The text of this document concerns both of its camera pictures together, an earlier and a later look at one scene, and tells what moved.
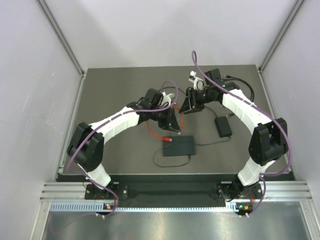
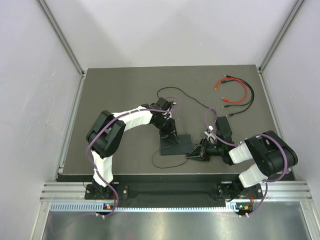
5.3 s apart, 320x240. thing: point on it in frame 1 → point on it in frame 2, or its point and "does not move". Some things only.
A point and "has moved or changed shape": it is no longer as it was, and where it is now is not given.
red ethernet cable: [168, 139] has moved or changed shape
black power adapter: [223, 126] does not move
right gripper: [191, 104] → [200, 152]
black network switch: [180, 146] does not move
